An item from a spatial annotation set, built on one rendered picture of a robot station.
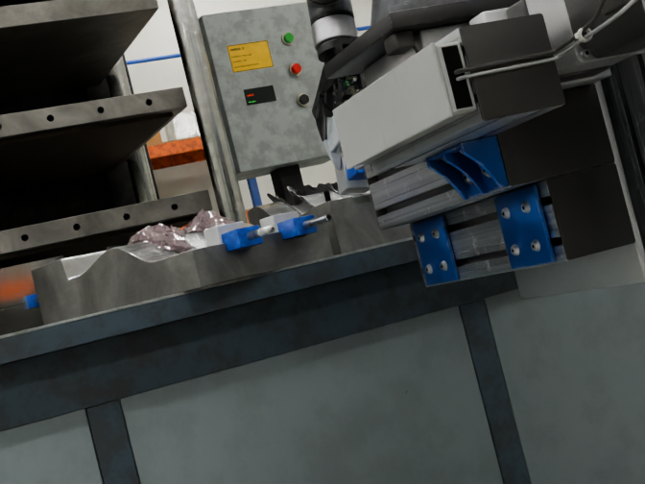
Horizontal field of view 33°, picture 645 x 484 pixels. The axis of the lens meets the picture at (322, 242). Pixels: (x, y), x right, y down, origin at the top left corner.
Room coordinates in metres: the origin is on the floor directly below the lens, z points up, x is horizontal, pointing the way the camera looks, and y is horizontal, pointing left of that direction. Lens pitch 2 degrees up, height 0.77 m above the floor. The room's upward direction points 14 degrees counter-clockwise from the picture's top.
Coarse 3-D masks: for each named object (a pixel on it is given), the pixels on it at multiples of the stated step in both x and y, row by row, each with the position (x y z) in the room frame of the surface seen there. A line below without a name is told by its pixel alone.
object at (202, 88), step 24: (168, 0) 2.49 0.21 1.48; (192, 0) 2.50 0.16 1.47; (192, 24) 2.48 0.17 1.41; (192, 48) 2.48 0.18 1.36; (120, 72) 3.10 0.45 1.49; (192, 72) 2.48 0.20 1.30; (192, 96) 2.49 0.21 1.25; (216, 96) 2.50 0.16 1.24; (216, 120) 2.48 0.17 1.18; (216, 144) 2.48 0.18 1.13; (144, 168) 3.11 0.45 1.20; (216, 168) 2.48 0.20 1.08; (144, 192) 3.10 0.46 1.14; (216, 192) 2.49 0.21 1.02; (240, 192) 2.50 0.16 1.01; (240, 216) 2.48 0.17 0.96
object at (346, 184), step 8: (344, 160) 1.79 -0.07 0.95; (336, 168) 1.82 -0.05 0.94; (344, 168) 1.79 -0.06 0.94; (352, 168) 1.76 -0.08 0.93; (336, 176) 1.82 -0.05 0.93; (344, 176) 1.79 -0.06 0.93; (352, 176) 1.77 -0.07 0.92; (360, 176) 1.77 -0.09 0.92; (344, 184) 1.79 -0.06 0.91; (352, 184) 1.79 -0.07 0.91; (360, 184) 1.79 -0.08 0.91; (368, 184) 1.80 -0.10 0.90; (344, 192) 1.81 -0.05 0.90; (352, 192) 1.82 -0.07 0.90; (360, 192) 1.82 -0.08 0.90
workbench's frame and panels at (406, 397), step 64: (384, 256) 1.71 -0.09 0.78; (128, 320) 1.54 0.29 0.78; (192, 320) 1.63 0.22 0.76; (256, 320) 1.67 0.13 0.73; (320, 320) 1.71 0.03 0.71; (384, 320) 1.76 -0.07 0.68; (448, 320) 1.80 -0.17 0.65; (512, 320) 1.85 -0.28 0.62; (576, 320) 1.91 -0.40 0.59; (640, 320) 1.96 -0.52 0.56; (0, 384) 1.51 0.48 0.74; (64, 384) 1.54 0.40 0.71; (128, 384) 1.58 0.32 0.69; (192, 384) 1.62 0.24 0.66; (256, 384) 1.66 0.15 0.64; (320, 384) 1.70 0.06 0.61; (384, 384) 1.75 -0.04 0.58; (448, 384) 1.79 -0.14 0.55; (512, 384) 1.84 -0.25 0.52; (576, 384) 1.89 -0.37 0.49; (640, 384) 1.95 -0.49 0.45; (0, 448) 1.50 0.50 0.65; (64, 448) 1.54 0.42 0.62; (128, 448) 1.57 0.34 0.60; (192, 448) 1.61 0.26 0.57; (256, 448) 1.65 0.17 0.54; (320, 448) 1.69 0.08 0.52; (384, 448) 1.73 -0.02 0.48; (448, 448) 1.78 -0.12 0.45; (512, 448) 1.83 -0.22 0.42; (576, 448) 1.88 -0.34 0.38; (640, 448) 1.93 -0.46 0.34
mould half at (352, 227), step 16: (368, 192) 2.09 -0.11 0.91; (256, 208) 2.05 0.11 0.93; (272, 208) 2.02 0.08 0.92; (288, 208) 2.02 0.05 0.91; (320, 208) 1.79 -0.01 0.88; (336, 208) 1.76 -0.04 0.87; (352, 208) 1.77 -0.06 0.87; (368, 208) 1.79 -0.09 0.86; (256, 224) 2.07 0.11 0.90; (336, 224) 1.76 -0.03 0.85; (352, 224) 1.77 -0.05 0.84; (368, 224) 1.78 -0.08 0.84; (336, 240) 1.76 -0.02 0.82; (352, 240) 1.77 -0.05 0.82; (368, 240) 1.78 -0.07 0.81; (384, 240) 1.79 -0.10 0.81
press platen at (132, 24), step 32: (64, 0) 2.47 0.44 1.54; (96, 0) 2.50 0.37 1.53; (128, 0) 2.53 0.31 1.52; (0, 32) 2.44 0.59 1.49; (32, 32) 2.50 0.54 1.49; (64, 32) 2.56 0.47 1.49; (96, 32) 2.63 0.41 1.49; (128, 32) 2.70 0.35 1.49; (0, 64) 2.71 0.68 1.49; (32, 64) 2.78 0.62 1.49; (64, 64) 2.86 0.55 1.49; (96, 64) 2.95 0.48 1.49; (0, 96) 3.03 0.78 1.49
